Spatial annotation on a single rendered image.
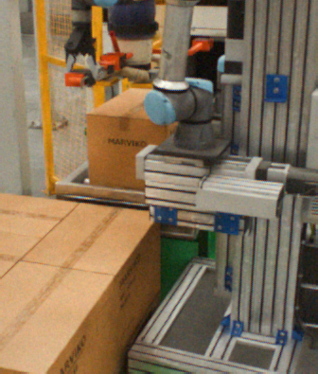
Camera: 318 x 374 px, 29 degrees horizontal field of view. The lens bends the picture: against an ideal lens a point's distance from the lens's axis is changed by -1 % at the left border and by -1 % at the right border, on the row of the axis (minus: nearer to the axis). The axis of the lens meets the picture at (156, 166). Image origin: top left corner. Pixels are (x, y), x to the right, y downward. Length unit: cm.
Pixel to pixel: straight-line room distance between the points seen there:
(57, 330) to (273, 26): 122
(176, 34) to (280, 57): 42
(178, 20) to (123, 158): 115
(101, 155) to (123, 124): 20
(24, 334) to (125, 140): 118
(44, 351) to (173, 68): 95
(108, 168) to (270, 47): 114
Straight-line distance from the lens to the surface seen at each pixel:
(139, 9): 272
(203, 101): 205
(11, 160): 395
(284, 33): 213
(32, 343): 199
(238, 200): 197
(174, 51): 191
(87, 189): 295
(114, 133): 288
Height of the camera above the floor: 169
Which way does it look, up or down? 20 degrees down
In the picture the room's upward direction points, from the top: straight up
